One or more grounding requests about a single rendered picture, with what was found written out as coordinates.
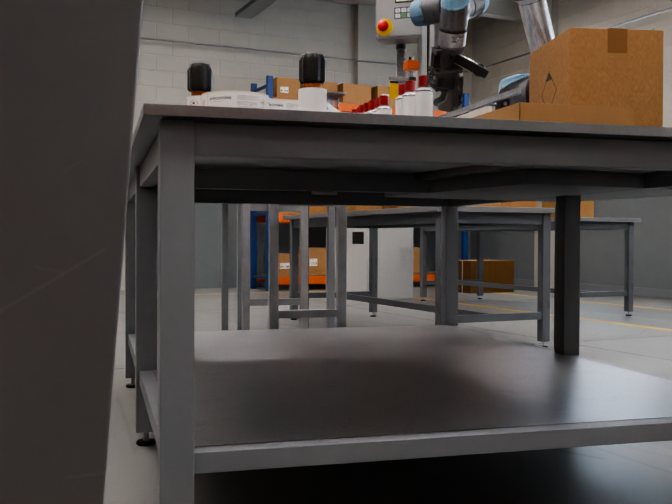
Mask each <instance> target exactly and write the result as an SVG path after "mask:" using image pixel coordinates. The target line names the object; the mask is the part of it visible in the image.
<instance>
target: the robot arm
mask: <svg viewBox="0 0 672 504"><path fill-rule="evenodd" d="M513 1H514V2H516V3H518V6H519V10H520V14H521V18H522V21H523V25H524V29H525V33H526V37H527V41H528V45H529V49H530V53H532V52H534V51H535V50H537V49H538V48H540V47H541V46H543V45H545V44H546V43H548V42H549V41H551V40H552V39H554V38H555V35H554V31H553V27H552V23H551V19H550V14H549V10H548V6H547V2H546V0H513ZM488 6H489V0H415V1H413V2H412V3H411V5H410V9H409V14H410V19H411V21H412V23H413V24H414V25H415V26H427V25H432V24H438V23H440V26H439V37H438V45H439V46H437V47H432V51H431V64H430V66H428V71H427V84H429V86H430V87H432V88H433V89H434V90H435V91H436V92H438V91H441V95H440V96H439V97H437V98H435V99H434V101H433V104H434V106H437V107H438V109H439V110H441V111H446V112H447V113H448V112H451V111H454V110H457V109H458V107H459V106H460V103H461V99H462V95H463V83H464V75H463V71H462V70H463V68H462V67H464V68H466V69H467V70H469V71H471V72H473V74H474V75H475V76H478V77H483V78H486V77H487V75H488V73H489V70H487V69H486V67H485V66H484V65H483V64H481V63H476V62H474V61H472V60H470V59H468V58H467V57H465V56H463V55H461V54H462V53H464V46H465V44H466V34H467V25H468V20H469V19H472V18H474V17H476V16H479V15H481V14H482V13H483V12H485V11H486V9H487V8H488ZM459 65H460V66H462V67H460V66H459ZM429 71H430V73H429ZM428 78H429V80H428ZM515 88H521V94H519V95H516V96H513V97H510V98H509V99H510V105H513V104H516V103H519V102H524V103H529V74H528V73H526V74H517V75H513V76H509V77H506V78H504V79H502V80H501V81H500V83H499V92H498V94H500V90H501V89H505V92H506V91H509V90H512V89H515Z"/></svg>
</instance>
